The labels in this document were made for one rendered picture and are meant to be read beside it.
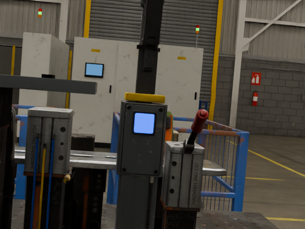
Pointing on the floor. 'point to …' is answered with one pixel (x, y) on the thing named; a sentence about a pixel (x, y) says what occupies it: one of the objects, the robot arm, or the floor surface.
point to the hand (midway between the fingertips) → (146, 71)
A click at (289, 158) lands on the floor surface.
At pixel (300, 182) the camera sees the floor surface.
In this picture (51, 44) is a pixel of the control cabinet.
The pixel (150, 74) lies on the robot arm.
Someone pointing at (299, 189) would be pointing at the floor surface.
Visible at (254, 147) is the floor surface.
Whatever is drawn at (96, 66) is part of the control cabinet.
